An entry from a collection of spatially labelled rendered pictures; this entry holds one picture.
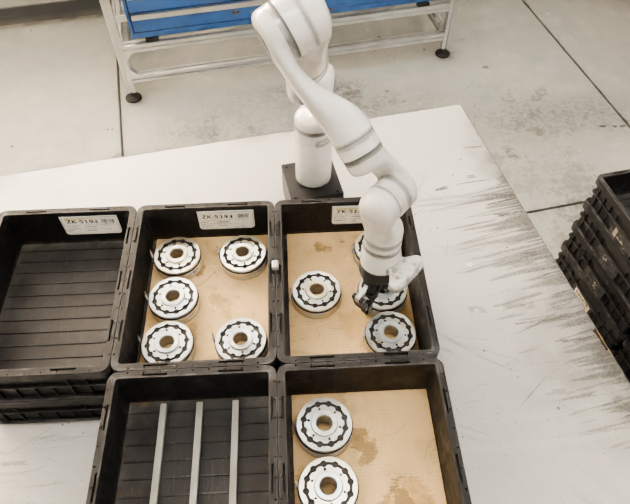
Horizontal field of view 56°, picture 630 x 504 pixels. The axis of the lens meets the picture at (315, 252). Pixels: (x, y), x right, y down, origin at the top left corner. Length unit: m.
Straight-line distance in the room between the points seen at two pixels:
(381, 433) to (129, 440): 0.46
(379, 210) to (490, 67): 2.53
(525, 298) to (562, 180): 1.42
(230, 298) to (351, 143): 0.50
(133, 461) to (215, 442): 0.15
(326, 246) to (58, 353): 0.61
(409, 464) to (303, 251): 0.52
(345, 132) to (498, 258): 0.74
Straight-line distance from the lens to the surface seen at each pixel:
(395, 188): 0.97
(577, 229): 2.16
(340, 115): 0.93
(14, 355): 1.34
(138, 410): 1.20
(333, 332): 1.23
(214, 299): 1.29
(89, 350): 1.29
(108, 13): 2.96
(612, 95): 3.46
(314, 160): 1.44
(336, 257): 1.33
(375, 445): 1.13
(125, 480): 1.16
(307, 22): 0.91
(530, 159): 2.92
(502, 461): 1.31
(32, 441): 1.39
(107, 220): 1.38
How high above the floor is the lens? 1.89
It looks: 52 degrees down
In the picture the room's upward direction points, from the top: straight up
